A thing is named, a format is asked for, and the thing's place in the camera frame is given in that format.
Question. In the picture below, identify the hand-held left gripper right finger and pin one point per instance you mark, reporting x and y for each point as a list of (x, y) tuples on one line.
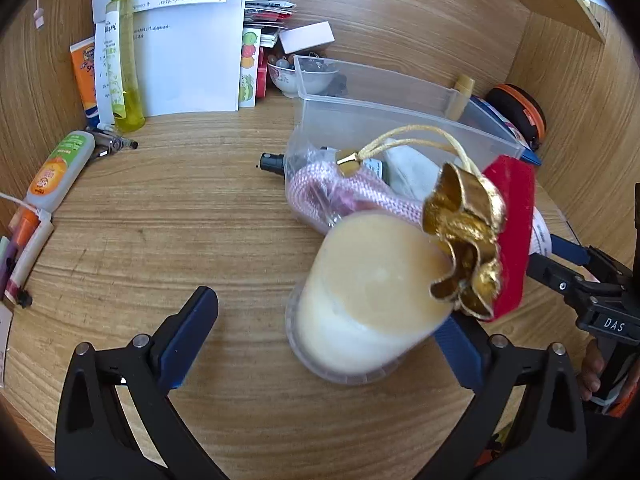
[(457, 355)]

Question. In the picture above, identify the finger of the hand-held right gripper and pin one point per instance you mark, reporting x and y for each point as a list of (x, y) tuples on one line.
[(550, 272), (570, 250)]

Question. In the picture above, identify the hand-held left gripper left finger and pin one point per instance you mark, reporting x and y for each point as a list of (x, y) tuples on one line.
[(192, 345)]

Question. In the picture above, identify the cream candle jar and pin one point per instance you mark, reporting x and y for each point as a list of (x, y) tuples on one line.
[(370, 300)]

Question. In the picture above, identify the dark glass spray bottle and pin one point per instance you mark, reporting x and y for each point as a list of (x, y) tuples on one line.
[(271, 162)]

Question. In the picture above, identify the clear plastic storage box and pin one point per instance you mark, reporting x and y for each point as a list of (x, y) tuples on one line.
[(380, 90)]

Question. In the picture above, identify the wooden desktop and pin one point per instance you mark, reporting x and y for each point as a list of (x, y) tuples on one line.
[(200, 210)]

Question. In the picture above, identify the person's right hand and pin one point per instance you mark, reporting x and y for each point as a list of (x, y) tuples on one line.
[(591, 372)]

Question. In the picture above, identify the black orange zip case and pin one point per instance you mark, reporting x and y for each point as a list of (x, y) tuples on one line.
[(522, 110)]

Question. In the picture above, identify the blue patchwork pencil case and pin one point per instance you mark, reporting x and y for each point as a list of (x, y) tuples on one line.
[(492, 120)]

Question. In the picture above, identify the white pink tube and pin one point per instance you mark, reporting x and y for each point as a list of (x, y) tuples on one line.
[(35, 250)]

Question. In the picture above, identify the pink knitted pouch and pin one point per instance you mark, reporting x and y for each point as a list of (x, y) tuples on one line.
[(310, 185)]

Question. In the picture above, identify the orange cap tube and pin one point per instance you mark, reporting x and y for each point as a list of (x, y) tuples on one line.
[(26, 230)]

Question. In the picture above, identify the silver metal tool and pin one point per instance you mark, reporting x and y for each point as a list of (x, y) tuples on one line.
[(107, 141)]

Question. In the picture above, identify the green orange cream tube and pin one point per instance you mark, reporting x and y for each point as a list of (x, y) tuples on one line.
[(57, 170)]

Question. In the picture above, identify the yellow spray bottle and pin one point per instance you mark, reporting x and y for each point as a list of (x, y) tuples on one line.
[(125, 85)]

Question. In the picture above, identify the red white booklet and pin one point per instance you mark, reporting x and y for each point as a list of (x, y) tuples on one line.
[(262, 77)]

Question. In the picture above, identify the white ceramic bowl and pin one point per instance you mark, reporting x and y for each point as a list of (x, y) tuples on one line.
[(287, 80)]

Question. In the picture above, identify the white paper box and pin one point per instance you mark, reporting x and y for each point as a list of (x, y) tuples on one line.
[(190, 60)]

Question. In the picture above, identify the orange sunscreen tube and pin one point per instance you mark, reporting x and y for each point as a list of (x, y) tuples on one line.
[(84, 75)]

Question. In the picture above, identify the small white card box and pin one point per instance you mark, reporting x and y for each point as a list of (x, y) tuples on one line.
[(306, 37)]

